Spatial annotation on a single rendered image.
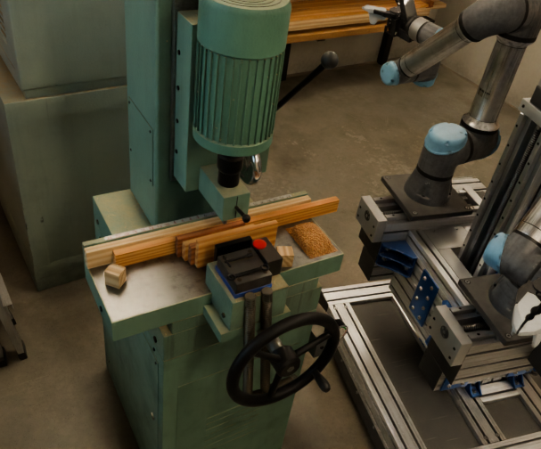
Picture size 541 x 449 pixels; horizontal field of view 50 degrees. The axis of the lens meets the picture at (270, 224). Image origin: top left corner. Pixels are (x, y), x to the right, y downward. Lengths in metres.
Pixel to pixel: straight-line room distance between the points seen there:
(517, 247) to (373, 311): 1.18
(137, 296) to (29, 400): 1.05
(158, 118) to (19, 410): 1.25
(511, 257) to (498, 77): 0.73
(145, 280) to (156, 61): 0.49
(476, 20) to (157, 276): 1.06
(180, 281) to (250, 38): 0.57
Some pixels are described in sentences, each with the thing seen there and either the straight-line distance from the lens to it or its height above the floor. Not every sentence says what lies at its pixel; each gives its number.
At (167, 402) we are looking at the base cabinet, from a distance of 1.59.
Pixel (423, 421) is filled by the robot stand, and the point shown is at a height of 0.21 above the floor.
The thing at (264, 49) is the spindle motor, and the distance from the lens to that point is 1.13.
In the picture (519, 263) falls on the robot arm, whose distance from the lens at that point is 1.26.
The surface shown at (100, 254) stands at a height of 0.94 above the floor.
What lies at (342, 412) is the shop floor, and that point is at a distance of 2.29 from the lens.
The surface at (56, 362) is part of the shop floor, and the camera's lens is 2.38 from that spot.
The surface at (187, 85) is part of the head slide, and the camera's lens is 1.31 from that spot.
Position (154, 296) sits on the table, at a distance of 1.32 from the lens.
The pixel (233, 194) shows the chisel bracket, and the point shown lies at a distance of 1.34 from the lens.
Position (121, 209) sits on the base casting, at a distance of 1.72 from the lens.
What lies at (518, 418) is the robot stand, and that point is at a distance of 2.26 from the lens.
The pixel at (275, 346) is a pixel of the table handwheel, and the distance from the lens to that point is 1.34.
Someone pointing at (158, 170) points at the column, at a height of 1.01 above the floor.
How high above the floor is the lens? 1.86
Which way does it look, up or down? 39 degrees down
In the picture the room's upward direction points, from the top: 9 degrees clockwise
